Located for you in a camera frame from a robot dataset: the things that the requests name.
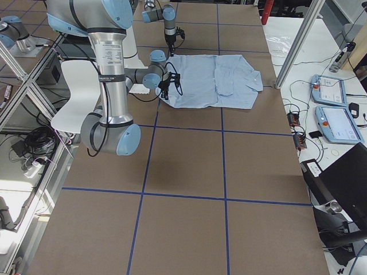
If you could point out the white plastic chair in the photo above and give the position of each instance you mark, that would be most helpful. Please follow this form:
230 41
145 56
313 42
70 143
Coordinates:
83 83

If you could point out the blue teach pendant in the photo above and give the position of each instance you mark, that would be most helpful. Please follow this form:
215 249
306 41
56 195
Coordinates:
337 125
328 90

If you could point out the black laptop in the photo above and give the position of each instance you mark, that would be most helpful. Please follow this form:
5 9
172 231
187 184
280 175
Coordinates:
343 181

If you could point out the upper blue teach pendant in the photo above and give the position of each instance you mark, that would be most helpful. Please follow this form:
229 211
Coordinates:
328 90

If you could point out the red fire extinguisher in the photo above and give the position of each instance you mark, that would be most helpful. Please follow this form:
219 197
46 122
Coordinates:
266 11

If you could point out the clear plastic bag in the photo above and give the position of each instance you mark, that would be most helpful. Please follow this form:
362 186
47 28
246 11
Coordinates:
279 46

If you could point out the white power strip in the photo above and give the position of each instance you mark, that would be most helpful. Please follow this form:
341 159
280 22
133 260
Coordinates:
36 167

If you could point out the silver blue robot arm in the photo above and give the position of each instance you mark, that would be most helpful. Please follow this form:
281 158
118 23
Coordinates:
153 12
110 127

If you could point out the light blue button-up shirt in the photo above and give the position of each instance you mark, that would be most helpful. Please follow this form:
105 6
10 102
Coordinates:
214 81

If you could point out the grey aluminium post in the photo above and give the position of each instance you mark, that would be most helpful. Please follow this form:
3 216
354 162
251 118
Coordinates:
299 40

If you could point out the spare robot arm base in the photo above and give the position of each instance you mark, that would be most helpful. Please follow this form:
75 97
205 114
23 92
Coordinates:
18 40

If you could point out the lower blue teach pendant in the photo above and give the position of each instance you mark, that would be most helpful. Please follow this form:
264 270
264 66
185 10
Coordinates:
337 125

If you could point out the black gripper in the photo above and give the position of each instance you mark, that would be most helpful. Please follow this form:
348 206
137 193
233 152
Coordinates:
171 40
164 86

